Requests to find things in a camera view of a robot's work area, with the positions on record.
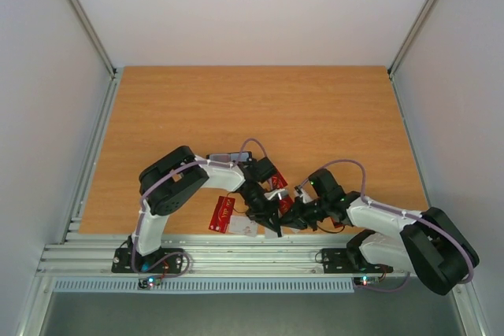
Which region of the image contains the grey slotted cable duct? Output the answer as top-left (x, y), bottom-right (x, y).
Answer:
top-left (53, 277), bottom-right (354, 294)

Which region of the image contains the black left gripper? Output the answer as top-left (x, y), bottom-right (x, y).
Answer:
top-left (243, 187), bottom-right (282, 233)

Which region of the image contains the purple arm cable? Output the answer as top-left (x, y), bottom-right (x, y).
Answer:
top-left (132, 138), bottom-right (269, 275)
top-left (301, 159), bottom-right (476, 293)

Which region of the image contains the right aluminium frame post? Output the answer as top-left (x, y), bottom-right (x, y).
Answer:
top-left (387, 0), bottom-right (439, 80)

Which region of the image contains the left small circuit board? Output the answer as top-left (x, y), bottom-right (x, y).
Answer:
top-left (138, 276), bottom-right (163, 290)

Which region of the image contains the red striped card far right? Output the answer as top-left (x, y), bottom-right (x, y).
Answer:
top-left (332, 220), bottom-right (346, 228)

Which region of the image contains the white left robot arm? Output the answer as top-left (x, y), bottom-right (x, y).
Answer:
top-left (130, 146), bottom-right (288, 271)

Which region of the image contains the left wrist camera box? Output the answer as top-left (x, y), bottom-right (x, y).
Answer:
top-left (265, 188), bottom-right (289, 201)

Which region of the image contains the aluminium rail base front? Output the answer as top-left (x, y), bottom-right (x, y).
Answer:
top-left (35, 233), bottom-right (469, 278)

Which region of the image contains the small circuit board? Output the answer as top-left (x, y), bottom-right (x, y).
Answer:
top-left (138, 276), bottom-right (163, 290)
top-left (354, 275), bottom-right (383, 286)

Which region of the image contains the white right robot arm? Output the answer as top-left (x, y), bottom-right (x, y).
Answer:
top-left (280, 168), bottom-right (480, 295)

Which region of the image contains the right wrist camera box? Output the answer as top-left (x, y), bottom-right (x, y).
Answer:
top-left (294, 185), bottom-right (313, 203)

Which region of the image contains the right small circuit board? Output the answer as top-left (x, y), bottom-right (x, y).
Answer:
top-left (354, 275), bottom-right (383, 286)

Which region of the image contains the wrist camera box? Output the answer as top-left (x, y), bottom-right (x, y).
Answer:
top-left (265, 188), bottom-right (289, 201)
top-left (294, 185), bottom-right (313, 203)

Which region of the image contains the red card under left pile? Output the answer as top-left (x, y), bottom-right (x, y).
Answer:
top-left (219, 196), bottom-right (235, 212)

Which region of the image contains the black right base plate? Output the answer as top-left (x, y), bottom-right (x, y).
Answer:
top-left (320, 248), bottom-right (393, 274)

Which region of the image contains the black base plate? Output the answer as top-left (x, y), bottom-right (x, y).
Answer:
top-left (111, 246), bottom-right (183, 275)
top-left (320, 248), bottom-right (393, 274)

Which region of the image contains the white card centre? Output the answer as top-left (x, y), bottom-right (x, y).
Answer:
top-left (228, 216), bottom-right (258, 237)

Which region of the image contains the left aluminium frame post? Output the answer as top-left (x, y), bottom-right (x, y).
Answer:
top-left (67, 0), bottom-right (117, 78)

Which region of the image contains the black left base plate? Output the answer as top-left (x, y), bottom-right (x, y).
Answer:
top-left (111, 246), bottom-right (183, 275)

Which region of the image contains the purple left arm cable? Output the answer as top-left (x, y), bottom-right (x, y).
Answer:
top-left (132, 138), bottom-right (269, 275)

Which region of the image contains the red card upper centre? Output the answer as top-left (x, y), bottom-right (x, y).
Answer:
top-left (268, 172), bottom-right (288, 190)

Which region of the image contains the aluminium frame post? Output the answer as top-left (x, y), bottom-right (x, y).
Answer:
top-left (67, 0), bottom-right (117, 78)
top-left (387, 0), bottom-right (439, 80)

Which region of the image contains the black leather card holder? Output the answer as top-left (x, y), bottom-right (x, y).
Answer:
top-left (206, 151), bottom-right (254, 163)

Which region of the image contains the red vip card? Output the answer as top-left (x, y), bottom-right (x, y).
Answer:
top-left (279, 196), bottom-right (294, 216)
top-left (209, 199), bottom-right (234, 234)

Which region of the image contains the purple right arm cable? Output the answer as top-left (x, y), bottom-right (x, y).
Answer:
top-left (301, 159), bottom-right (476, 293)

